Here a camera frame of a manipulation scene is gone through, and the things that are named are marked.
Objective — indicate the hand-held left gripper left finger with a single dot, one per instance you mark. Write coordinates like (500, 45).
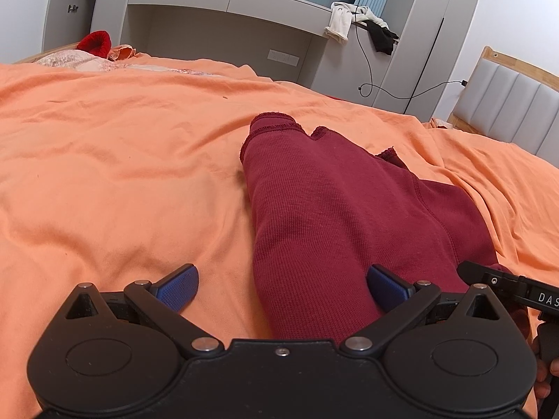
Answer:
(179, 290)

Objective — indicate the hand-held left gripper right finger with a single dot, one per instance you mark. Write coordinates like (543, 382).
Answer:
(386, 290)

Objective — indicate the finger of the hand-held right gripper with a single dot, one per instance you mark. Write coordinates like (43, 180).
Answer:
(484, 276)

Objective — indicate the dark red shirt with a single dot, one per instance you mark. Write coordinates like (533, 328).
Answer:
(349, 227)

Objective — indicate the person's right hand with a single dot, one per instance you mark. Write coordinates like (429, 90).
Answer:
(546, 379)

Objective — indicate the orange bed sheet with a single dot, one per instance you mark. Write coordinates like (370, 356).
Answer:
(122, 161)

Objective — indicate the grey padded wooden headboard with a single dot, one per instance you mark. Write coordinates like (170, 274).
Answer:
(511, 100)

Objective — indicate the black pole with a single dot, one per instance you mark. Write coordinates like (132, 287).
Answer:
(426, 61)

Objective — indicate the small orange cloth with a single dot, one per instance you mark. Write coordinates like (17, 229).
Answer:
(124, 52)

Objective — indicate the pale patterned quilt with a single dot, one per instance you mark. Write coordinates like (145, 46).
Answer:
(87, 62)

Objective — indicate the black garment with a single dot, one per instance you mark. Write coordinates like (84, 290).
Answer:
(384, 37)

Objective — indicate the red plush cloth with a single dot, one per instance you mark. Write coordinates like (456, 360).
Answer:
(94, 43)

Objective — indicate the white garment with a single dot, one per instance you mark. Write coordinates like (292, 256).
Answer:
(340, 22)

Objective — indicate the grey built-in desk unit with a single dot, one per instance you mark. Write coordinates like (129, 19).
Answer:
(227, 13)

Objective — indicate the grey wardrobe cabinet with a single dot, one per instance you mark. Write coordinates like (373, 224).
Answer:
(74, 4)

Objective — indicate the white wall socket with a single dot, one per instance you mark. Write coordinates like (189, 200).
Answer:
(283, 57)

